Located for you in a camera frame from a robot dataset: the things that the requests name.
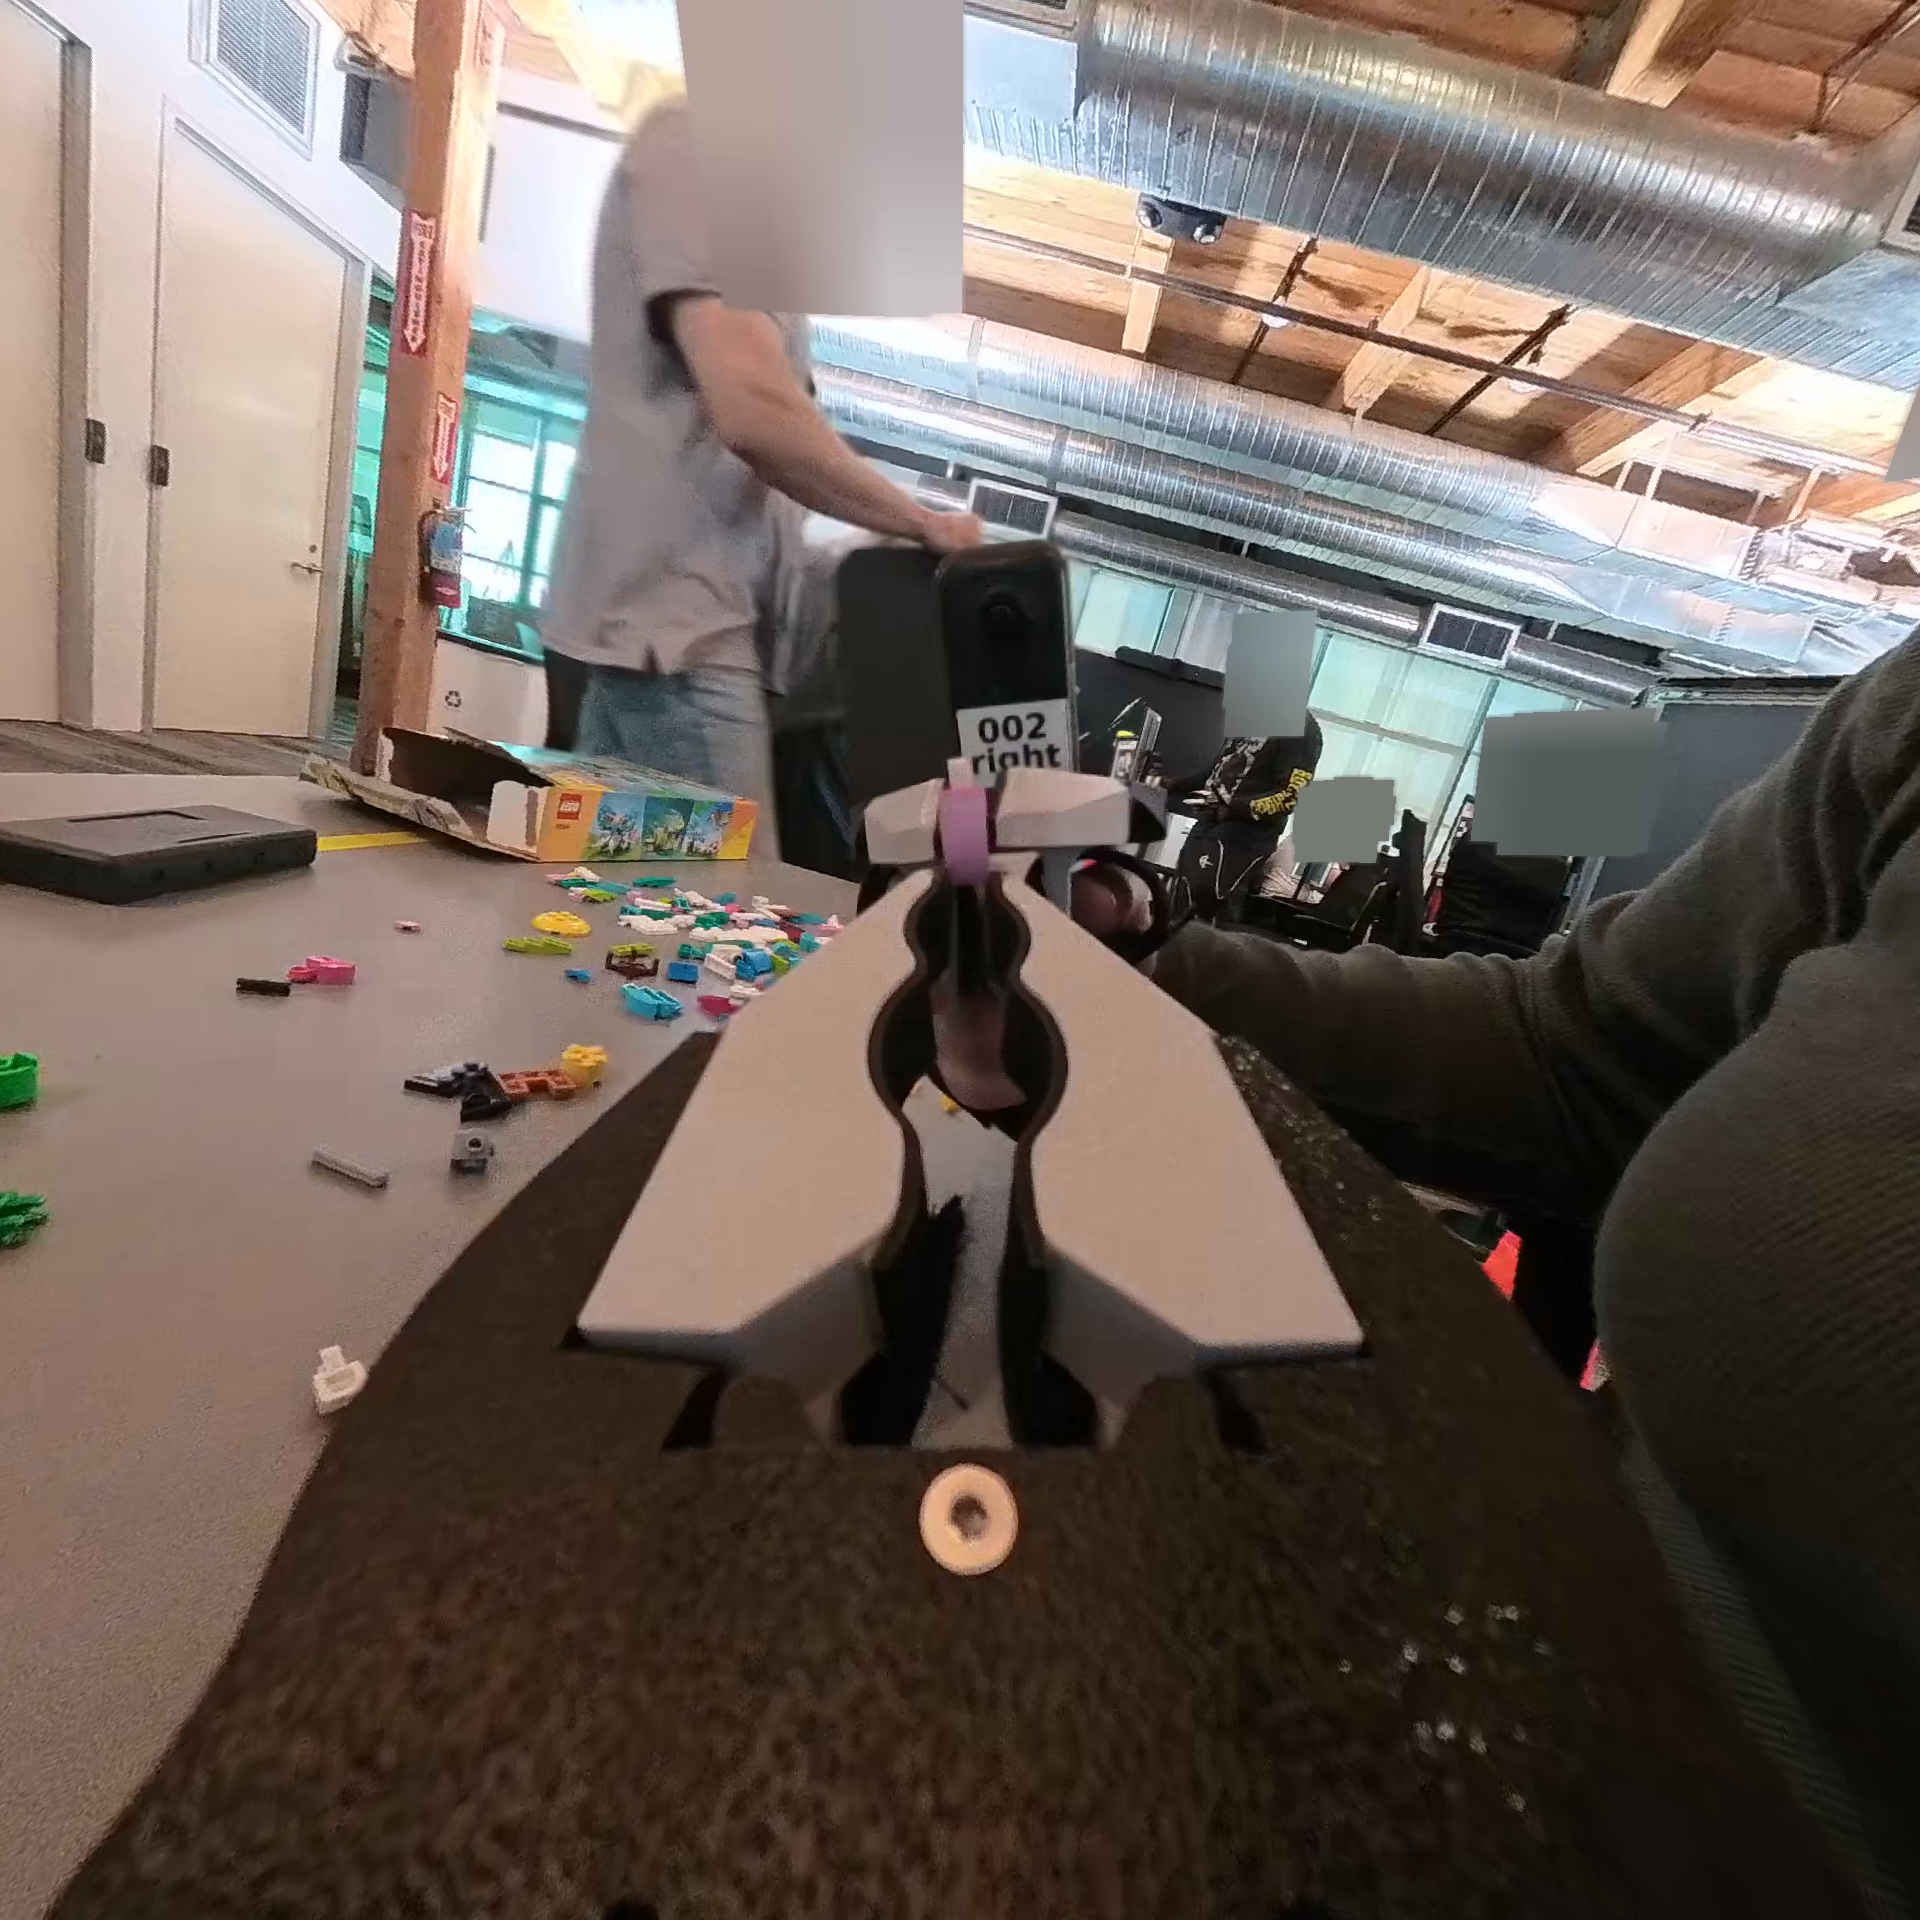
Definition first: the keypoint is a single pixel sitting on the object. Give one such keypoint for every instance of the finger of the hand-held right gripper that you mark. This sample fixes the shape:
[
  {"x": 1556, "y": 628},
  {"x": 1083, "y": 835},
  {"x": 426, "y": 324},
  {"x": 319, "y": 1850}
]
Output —
[
  {"x": 908, "y": 825},
  {"x": 1080, "y": 813}
]

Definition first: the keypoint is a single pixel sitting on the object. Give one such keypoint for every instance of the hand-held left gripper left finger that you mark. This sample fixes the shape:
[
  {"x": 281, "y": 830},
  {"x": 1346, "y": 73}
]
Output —
[{"x": 751, "y": 1201}]

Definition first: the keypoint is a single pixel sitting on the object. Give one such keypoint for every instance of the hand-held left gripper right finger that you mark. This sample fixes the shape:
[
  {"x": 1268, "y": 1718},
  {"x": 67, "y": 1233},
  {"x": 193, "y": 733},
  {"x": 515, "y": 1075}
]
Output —
[{"x": 1185, "y": 1201}]

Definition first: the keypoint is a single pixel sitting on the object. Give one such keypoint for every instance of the pink brick with white clip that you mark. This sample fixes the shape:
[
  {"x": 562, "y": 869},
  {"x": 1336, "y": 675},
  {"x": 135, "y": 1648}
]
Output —
[{"x": 968, "y": 825}]

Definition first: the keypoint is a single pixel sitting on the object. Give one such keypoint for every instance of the pile of colourful toy bricks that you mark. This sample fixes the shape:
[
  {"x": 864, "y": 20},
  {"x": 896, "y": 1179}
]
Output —
[{"x": 720, "y": 938}]

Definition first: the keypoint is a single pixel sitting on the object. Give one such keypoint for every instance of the person's right forearm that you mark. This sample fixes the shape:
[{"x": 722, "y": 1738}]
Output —
[{"x": 1425, "y": 1035}]

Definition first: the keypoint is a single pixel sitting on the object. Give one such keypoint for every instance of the grey desk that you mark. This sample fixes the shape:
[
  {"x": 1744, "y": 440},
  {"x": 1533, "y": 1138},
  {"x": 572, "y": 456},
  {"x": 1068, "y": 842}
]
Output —
[{"x": 180, "y": 1276}]

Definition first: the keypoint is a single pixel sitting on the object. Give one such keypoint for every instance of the black office chair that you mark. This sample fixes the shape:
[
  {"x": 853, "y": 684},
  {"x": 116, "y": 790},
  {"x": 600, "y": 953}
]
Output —
[
  {"x": 885, "y": 675},
  {"x": 1349, "y": 901}
]

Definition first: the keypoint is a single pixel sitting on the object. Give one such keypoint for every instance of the black monitor on stand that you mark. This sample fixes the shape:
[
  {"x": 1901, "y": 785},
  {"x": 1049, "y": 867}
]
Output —
[{"x": 1154, "y": 705}]

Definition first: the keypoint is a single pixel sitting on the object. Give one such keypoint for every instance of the white ceiling vent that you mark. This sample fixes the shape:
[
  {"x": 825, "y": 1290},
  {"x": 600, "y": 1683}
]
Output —
[
  {"x": 1471, "y": 634},
  {"x": 1012, "y": 510}
]

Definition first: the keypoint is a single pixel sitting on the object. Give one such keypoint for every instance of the yellow round brick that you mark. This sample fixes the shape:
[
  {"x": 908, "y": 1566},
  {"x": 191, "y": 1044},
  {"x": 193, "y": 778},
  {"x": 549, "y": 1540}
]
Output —
[{"x": 585, "y": 1061}]

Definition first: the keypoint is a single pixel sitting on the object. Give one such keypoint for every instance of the teal arch brick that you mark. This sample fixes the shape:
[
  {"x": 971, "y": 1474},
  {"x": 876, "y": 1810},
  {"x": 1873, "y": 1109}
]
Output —
[{"x": 652, "y": 1002}]

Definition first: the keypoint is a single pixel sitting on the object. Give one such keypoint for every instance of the brown flower-shaped brick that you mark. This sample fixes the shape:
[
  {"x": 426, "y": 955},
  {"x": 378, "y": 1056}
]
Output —
[{"x": 629, "y": 955}]

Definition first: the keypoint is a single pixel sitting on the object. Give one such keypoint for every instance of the yellow cardboard toy box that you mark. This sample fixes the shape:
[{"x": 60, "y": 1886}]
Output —
[{"x": 629, "y": 818}]

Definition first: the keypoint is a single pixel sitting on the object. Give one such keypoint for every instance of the small grey studded brick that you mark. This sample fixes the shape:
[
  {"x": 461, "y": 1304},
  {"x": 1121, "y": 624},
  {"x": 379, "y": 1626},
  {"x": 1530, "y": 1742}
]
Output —
[{"x": 473, "y": 1153}]

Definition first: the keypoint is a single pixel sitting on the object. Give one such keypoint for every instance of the black studded plate brick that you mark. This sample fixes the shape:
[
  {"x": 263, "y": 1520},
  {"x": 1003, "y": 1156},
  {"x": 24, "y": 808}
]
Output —
[{"x": 483, "y": 1102}]

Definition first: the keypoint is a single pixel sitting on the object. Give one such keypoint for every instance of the large frosted window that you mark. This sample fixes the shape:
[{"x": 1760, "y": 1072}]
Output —
[{"x": 1349, "y": 675}]

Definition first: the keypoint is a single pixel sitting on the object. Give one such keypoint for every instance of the dark brown wedge brick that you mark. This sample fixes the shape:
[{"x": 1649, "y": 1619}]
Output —
[{"x": 442, "y": 1080}]

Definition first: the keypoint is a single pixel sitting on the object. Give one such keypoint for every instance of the grey bar piece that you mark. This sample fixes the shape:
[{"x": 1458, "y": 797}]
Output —
[{"x": 349, "y": 1165}]

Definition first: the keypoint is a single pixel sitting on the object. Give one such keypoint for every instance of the white recycling cabinet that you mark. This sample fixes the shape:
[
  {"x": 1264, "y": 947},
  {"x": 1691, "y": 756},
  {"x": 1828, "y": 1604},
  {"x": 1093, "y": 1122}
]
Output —
[{"x": 488, "y": 698}]

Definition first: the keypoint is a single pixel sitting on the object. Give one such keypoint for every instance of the magenta toy brick piece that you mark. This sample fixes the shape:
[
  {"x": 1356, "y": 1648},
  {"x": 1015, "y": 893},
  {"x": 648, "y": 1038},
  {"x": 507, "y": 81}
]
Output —
[{"x": 323, "y": 969}]

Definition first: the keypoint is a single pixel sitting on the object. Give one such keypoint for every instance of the teal framed window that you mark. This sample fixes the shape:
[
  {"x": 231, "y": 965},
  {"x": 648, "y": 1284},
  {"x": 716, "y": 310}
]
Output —
[{"x": 509, "y": 480}]

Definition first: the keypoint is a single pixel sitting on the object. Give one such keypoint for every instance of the red fire extinguisher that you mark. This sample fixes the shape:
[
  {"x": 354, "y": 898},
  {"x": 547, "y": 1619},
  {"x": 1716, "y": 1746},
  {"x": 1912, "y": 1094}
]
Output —
[{"x": 439, "y": 557}]

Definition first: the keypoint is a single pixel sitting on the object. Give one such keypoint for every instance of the person's torso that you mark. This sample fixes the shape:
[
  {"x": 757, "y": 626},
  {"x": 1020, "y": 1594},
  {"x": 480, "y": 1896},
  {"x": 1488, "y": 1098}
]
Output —
[{"x": 1770, "y": 1348}]

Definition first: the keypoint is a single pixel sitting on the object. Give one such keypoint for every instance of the wooden pillar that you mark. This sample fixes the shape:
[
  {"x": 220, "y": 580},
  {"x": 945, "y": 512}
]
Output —
[{"x": 428, "y": 374}]

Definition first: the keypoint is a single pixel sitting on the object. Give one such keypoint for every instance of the black flat case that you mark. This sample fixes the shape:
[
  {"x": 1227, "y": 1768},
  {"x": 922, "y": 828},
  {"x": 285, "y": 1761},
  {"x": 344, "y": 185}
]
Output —
[{"x": 149, "y": 853}]

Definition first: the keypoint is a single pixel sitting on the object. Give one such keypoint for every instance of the group of green toy bricks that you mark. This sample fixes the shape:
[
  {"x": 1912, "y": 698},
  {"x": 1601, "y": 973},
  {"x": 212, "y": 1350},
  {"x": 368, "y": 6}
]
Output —
[{"x": 13, "y": 1080}]

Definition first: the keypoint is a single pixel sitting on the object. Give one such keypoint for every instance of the white door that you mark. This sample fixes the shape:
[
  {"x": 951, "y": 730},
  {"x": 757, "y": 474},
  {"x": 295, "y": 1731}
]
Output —
[
  {"x": 29, "y": 374},
  {"x": 248, "y": 451}
]

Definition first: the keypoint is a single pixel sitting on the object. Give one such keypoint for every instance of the orange bracket brick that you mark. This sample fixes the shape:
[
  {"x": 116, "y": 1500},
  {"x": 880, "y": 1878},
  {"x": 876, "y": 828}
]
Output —
[{"x": 532, "y": 1084}]

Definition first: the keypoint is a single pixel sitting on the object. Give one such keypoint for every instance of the silver ceiling duct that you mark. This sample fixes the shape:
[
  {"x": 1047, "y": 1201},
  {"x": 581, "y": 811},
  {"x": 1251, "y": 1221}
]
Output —
[{"x": 1425, "y": 180}]

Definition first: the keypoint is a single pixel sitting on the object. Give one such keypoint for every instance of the black wall speaker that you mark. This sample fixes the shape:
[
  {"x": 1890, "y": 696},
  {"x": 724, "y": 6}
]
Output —
[{"x": 375, "y": 134}]

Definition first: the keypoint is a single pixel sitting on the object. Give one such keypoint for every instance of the wall air vent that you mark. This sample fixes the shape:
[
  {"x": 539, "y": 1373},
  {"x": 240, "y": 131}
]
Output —
[{"x": 263, "y": 60}]

